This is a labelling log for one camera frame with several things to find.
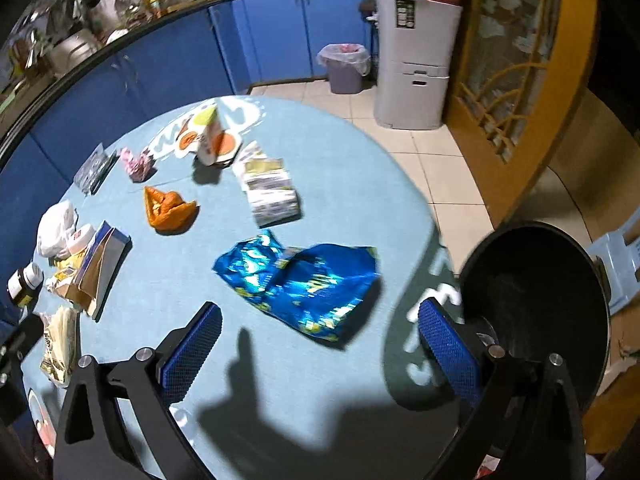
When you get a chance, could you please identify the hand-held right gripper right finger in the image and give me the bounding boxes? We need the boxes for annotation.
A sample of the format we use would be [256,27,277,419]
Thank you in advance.
[417,297,587,480]

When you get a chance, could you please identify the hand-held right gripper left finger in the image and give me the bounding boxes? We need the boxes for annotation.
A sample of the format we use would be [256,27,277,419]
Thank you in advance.
[52,301,223,480]

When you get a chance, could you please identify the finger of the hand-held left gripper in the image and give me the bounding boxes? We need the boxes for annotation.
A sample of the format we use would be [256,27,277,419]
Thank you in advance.
[0,312,46,426]

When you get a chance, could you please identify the black round trash bin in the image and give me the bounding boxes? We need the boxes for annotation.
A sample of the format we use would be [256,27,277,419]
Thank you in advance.
[459,221,612,411]

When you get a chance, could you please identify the white plastic bag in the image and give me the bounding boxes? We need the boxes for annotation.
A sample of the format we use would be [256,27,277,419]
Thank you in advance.
[36,201,79,259]

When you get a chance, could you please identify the blue foil snack bag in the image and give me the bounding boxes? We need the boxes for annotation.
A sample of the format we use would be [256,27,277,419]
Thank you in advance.
[213,230,381,343]

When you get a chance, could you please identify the orange white drink carton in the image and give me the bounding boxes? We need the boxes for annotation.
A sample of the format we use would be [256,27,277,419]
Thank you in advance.
[194,102,227,167]

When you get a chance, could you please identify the yellow white snack bag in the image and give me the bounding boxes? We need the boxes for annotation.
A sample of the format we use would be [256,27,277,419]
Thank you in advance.
[39,306,81,388]

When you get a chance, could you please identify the dark bottle with white cap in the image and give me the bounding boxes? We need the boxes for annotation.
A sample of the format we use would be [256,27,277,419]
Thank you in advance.
[7,262,45,308]

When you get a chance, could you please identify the yellow crumpled wrapper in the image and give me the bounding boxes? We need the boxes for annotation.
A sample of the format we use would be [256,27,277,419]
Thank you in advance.
[45,255,83,301]

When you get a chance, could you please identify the blue white cardboard box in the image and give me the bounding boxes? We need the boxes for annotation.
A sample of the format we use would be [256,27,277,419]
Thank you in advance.
[75,220,132,322]

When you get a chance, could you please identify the small white round container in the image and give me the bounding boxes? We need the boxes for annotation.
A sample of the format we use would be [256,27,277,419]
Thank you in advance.
[67,225,96,256]

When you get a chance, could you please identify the orange crumpled wrapper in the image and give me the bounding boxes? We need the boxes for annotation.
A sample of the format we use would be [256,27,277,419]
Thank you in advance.
[143,186,198,234]

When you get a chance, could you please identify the brown cardboard box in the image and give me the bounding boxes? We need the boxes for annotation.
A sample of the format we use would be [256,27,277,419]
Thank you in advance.
[585,305,640,456]

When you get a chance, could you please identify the light blue plastic chair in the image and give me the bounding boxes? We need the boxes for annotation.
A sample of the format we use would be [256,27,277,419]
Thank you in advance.
[585,232,640,316]

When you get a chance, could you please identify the clear plastic package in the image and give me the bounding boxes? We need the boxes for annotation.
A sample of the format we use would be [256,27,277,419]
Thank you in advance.
[74,143,118,195]

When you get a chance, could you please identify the pink crumpled wrapper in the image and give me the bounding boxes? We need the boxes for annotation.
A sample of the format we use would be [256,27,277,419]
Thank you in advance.
[120,147,156,182]

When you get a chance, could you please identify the light blue printed tablecloth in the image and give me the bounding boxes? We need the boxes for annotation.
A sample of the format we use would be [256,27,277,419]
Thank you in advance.
[20,95,468,480]

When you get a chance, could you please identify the white storage cabinet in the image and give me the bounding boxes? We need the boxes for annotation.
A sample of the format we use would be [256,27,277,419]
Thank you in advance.
[372,0,463,131]

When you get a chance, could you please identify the blue kitchen base cabinets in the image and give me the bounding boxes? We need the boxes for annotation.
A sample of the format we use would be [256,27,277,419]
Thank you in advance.
[0,0,376,306]

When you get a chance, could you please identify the lilac waste bin with liner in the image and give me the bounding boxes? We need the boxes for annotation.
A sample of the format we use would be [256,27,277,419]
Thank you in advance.
[317,43,372,95]

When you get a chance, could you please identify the steel pot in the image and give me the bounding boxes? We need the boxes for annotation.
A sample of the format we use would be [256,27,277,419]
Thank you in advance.
[47,30,101,77]

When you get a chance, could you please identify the wooden door with patterned glass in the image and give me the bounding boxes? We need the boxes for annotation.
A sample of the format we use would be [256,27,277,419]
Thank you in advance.
[445,0,601,231]

